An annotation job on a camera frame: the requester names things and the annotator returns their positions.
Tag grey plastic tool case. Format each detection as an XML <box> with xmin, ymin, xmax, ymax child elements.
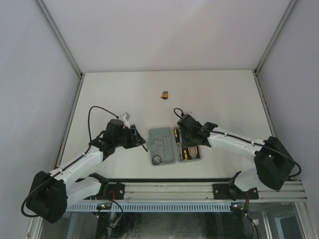
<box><xmin>148</xmin><ymin>126</ymin><xmax>202</xmax><ymax>166</ymax></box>

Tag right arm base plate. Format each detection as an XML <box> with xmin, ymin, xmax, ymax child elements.
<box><xmin>212</xmin><ymin>183</ymin><xmax>259</xmax><ymax>201</ymax></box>

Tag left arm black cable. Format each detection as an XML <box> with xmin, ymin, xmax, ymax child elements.
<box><xmin>88</xmin><ymin>106</ymin><xmax>120</xmax><ymax>145</ymax></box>

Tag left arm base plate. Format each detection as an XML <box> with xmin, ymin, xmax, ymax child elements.
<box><xmin>98</xmin><ymin>183</ymin><xmax>125</xmax><ymax>201</ymax></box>

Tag grey slotted cable duct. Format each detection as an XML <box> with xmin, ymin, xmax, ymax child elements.
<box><xmin>66</xmin><ymin>201</ymin><xmax>231</xmax><ymax>213</ymax></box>

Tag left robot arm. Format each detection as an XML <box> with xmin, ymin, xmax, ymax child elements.
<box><xmin>21</xmin><ymin>119</ymin><xmax>146</xmax><ymax>223</ymax></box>

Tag orange black pliers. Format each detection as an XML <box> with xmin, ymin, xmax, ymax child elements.
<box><xmin>188</xmin><ymin>146</ymin><xmax>201</xmax><ymax>160</ymax></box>

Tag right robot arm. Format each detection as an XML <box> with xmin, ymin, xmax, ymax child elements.
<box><xmin>177</xmin><ymin>114</ymin><xmax>302</xmax><ymax>199</ymax></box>

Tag screwdriver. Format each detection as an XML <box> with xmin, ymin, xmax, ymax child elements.
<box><xmin>182</xmin><ymin>148</ymin><xmax>189</xmax><ymax>160</ymax></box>
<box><xmin>173</xmin><ymin>128</ymin><xmax>180</xmax><ymax>145</ymax></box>

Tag aluminium front rail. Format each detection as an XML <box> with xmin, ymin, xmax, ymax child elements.
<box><xmin>121</xmin><ymin>181</ymin><xmax>307</xmax><ymax>202</ymax></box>

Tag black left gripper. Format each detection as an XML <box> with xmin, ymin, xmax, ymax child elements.
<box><xmin>114</xmin><ymin>125</ymin><xmax>146</xmax><ymax>149</ymax></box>

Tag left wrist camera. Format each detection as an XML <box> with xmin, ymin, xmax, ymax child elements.
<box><xmin>118</xmin><ymin>113</ymin><xmax>131</xmax><ymax>128</ymax></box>

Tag orange hex key set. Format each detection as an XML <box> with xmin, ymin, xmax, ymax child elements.
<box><xmin>161</xmin><ymin>91</ymin><xmax>168</xmax><ymax>100</ymax></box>

